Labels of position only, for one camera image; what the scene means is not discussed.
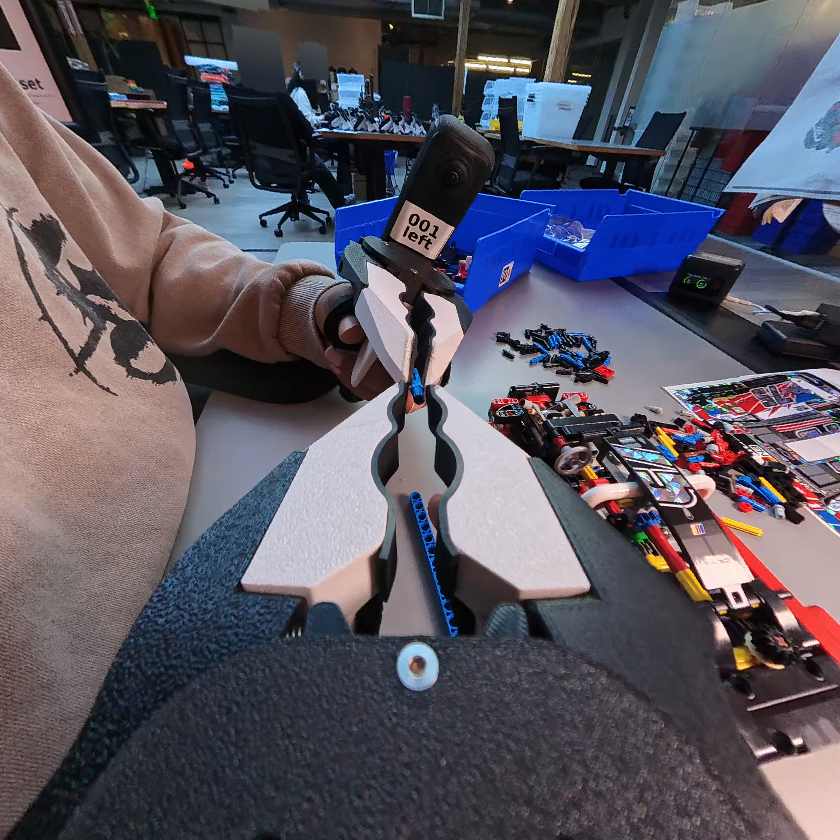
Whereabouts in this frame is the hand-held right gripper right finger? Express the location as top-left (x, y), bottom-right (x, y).
top-left (428, 386), bottom-right (592, 635)

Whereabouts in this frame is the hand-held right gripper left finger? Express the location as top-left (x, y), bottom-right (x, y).
top-left (241, 385), bottom-right (406, 632)

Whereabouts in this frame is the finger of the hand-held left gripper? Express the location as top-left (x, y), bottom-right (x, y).
top-left (420, 292), bottom-right (471, 389)
top-left (354, 261), bottom-right (417, 386)

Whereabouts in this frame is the blue storage bin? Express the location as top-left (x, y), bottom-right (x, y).
top-left (335, 190), bottom-right (552, 312)
top-left (520, 189), bottom-right (726, 283)

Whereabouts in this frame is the long blue lego beam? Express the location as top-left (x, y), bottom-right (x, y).
top-left (410, 492), bottom-right (460, 637)

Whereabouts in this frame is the lego car chassis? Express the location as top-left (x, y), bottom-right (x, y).
top-left (489, 381), bottom-right (840, 762)

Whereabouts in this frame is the lego instruction booklet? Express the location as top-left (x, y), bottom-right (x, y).
top-left (725, 33), bottom-right (840, 201)

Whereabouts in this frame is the pile of mixed lego pieces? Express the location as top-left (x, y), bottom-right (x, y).
top-left (646, 410), bottom-right (809, 526)

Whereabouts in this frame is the person's left hand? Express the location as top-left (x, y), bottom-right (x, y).
top-left (315, 282), bottom-right (455, 421)

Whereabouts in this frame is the row of spare grippers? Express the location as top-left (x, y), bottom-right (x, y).
top-left (327, 108), bottom-right (429, 137)

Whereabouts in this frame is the stack of white storage boxes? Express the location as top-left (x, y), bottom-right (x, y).
top-left (481, 77), bottom-right (593, 142)

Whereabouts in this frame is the pile of black blue pins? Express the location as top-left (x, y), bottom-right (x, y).
top-left (495, 322), bottom-right (616, 385)

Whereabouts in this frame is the small clear plastic bag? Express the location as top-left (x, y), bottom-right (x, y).
top-left (545, 213), bottom-right (595, 250)

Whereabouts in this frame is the wooden work table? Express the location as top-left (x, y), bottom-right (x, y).
top-left (479, 130), bottom-right (667, 193)

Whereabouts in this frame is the black office chair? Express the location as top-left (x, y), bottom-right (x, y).
top-left (226, 88), bottom-right (336, 238)

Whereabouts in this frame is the black power bank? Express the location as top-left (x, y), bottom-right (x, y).
top-left (668, 252), bottom-right (746, 309)

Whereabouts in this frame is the holographic sticker sheet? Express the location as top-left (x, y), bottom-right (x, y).
top-left (663, 371), bottom-right (840, 532)

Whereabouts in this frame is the small black charger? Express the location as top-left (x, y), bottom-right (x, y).
top-left (760, 320), bottom-right (840, 361)

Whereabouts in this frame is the wooden post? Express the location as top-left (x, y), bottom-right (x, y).
top-left (543, 0), bottom-right (581, 83)

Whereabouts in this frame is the white wall poster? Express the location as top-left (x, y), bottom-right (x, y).
top-left (0, 0), bottom-right (73, 123)

